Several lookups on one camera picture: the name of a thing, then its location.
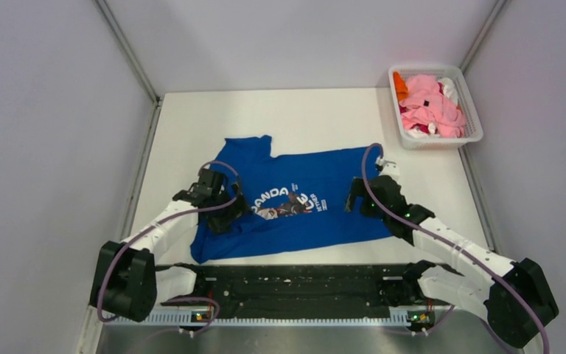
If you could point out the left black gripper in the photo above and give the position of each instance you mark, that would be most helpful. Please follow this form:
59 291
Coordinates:
236 209

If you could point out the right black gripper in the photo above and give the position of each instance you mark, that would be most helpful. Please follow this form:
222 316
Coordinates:
358 189

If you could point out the blue panda t shirt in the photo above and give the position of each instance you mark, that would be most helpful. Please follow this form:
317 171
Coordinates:
297 201

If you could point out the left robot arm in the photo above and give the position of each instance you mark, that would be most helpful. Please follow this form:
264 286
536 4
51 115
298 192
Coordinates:
125 281

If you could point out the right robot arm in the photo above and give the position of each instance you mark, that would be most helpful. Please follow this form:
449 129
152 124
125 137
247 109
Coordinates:
513 298

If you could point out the red garment in basket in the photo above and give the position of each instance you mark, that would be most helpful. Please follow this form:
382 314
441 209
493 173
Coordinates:
428 130

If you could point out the pink t shirt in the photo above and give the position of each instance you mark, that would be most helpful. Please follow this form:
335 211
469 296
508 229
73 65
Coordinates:
425 104

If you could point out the orange garment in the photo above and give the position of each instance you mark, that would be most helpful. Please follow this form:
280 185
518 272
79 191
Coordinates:
400 87

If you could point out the white plastic laundry basket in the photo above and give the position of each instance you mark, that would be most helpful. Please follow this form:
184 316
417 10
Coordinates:
473 129

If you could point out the white garment in basket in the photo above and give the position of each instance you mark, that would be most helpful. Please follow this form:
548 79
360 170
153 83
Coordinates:
448 89

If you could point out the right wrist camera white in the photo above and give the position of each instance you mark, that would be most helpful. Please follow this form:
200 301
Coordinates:
388 168

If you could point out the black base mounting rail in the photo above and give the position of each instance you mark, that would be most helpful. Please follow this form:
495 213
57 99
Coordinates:
290 291

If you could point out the white slotted cable duct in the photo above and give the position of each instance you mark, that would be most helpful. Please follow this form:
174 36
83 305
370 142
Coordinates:
196 318

